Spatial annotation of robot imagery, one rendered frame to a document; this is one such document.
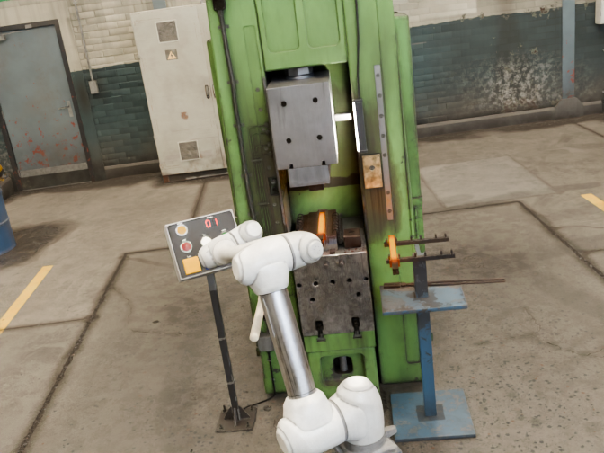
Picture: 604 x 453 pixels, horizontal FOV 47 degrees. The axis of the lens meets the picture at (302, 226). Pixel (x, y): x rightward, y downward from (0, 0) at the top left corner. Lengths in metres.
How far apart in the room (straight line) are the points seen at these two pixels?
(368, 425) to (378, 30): 1.85
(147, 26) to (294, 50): 5.39
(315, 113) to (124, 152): 6.53
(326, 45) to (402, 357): 1.76
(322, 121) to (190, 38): 5.42
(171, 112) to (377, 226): 5.49
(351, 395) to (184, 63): 6.65
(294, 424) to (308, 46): 1.83
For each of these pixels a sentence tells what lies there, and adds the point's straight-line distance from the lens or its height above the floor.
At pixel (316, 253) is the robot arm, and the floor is 1.34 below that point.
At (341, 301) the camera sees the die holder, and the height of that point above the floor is 0.65.
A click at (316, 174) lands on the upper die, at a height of 1.32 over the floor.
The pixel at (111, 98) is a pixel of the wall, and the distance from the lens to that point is 9.55.
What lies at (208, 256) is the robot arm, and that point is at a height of 1.21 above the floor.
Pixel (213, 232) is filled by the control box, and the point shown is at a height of 1.12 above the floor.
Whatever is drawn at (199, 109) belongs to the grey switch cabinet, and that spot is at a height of 0.88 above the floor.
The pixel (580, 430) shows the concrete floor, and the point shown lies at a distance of 3.77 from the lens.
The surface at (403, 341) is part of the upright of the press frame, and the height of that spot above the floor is 0.28.
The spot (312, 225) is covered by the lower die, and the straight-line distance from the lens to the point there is 3.70.
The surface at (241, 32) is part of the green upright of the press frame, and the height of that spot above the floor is 2.02.
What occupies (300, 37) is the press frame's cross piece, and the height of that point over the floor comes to 1.97.
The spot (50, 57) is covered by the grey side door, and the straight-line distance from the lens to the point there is 9.70.
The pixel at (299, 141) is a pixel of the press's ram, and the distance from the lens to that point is 3.36.
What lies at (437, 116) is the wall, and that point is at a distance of 9.63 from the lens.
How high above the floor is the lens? 2.23
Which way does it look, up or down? 20 degrees down
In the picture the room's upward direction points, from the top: 8 degrees counter-clockwise
